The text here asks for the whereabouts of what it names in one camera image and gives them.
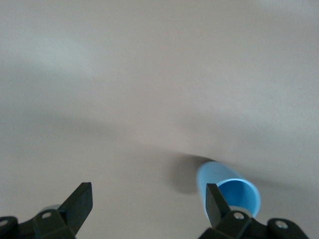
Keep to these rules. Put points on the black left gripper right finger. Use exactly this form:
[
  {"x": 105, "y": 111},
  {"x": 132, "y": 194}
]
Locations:
[{"x": 216, "y": 211}]

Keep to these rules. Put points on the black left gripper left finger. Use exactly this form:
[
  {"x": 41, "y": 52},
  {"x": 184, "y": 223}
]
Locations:
[{"x": 74, "y": 211}]

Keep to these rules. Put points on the blue cup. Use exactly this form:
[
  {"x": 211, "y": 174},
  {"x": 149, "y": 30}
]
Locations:
[{"x": 214, "y": 171}]

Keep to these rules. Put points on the brown table cover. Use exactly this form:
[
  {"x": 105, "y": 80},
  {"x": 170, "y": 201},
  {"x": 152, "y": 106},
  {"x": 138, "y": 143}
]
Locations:
[{"x": 124, "y": 87}]

